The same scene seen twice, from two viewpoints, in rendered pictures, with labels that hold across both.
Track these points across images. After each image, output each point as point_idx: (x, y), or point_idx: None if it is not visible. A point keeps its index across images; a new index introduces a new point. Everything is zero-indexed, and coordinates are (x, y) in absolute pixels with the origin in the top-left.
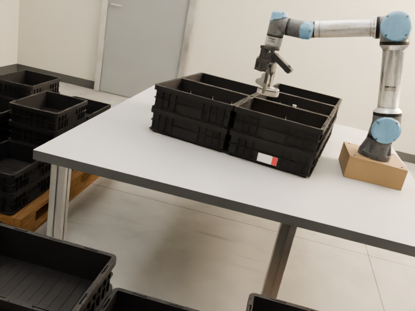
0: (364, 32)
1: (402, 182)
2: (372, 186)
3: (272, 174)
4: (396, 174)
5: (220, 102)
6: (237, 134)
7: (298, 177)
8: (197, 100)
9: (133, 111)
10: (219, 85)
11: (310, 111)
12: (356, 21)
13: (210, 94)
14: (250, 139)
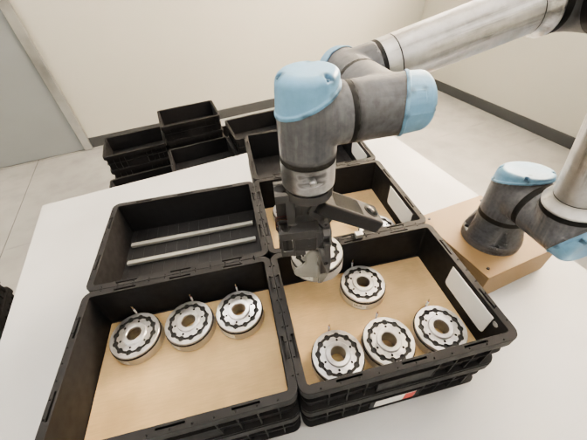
0: (524, 30)
1: (547, 260)
2: (519, 295)
3: (427, 431)
4: (543, 257)
5: (259, 404)
6: (325, 411)
7: (455, 388)
8: (194, 429)
9: (35, 393)
10: (165, 211)
11: (392, 230)
12: (503, 4)
13: (179, 291)
14: (356, 403)
